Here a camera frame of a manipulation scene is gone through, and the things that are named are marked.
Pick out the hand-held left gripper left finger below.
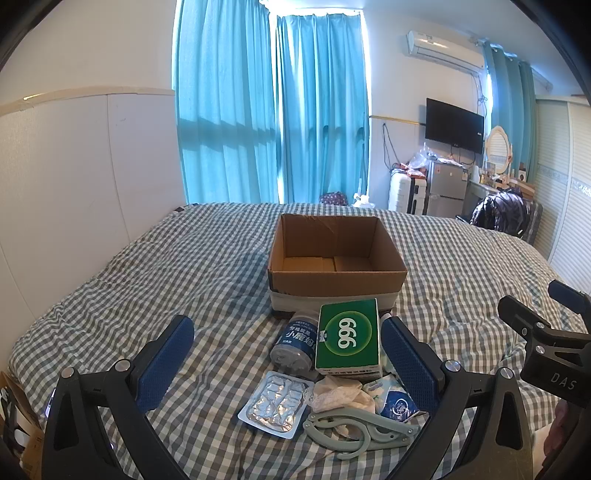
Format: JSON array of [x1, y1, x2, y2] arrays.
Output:
[[41, 315, 195, 480]]

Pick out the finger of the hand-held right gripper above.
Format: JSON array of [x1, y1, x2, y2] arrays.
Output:
[[498, 295, 551, 343], [548, 279, 591, 315]]

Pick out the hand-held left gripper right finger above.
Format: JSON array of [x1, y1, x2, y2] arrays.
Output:
[[379, 316, 541, 480]]

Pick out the blue white tissue pack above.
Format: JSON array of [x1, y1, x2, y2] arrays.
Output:
[[362, 373, 420, 422]]

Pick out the green medicine box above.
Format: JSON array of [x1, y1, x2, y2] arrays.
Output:
[[315, 298, 382, 376]]

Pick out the beige plastic bag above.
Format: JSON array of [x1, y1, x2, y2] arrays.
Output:
[[307, 375, 377, 416]]

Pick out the blue label dental floss jar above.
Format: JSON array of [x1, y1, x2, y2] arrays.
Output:
[[270, 314, 320, 376]]

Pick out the cardboard box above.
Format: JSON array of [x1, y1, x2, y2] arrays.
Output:
[[267, 213, 408, 320]]

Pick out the person's right hand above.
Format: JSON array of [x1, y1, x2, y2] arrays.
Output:
[[542, 399, 591, 468]]

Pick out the green folding hanger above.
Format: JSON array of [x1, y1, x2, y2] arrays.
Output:
[[302, 408, 420, 461]]

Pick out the black jacket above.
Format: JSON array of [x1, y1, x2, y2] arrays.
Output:
[[471, 190, 532, 238]]

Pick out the white louvred wardrobe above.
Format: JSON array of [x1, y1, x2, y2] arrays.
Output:
[[536, 97, 591, 296]]

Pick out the silver pill blister pack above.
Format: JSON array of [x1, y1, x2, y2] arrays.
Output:
[[238, 370, 309, 439]]

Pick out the silver refrigerator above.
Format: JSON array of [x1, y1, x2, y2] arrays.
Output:
[[426, 159, 467, 219]]

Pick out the oval white framed mirror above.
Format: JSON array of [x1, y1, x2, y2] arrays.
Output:
[[485, 126, 514, 176]]

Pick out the white suitcase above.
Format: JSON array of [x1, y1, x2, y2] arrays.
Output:
[[388, 172, 411, 213]]

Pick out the brown carton beside bed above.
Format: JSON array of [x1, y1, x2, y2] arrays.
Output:
[[0, 371, 47, 480]]

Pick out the clear plastic bags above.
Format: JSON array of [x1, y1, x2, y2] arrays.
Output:
[[409, 143, 433, 169]]

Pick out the narrow blue curtain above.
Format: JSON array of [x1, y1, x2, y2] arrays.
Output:
[[482, 41, 539, 155]]

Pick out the wide blue window curtain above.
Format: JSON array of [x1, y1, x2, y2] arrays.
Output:
[[174, 0, 283, 206]]

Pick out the white air conditioner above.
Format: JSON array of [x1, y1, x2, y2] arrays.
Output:
[[406, 30, 488, 72]]

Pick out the black wall television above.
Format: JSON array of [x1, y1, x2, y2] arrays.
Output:
[[425, 98, 485, 153]]

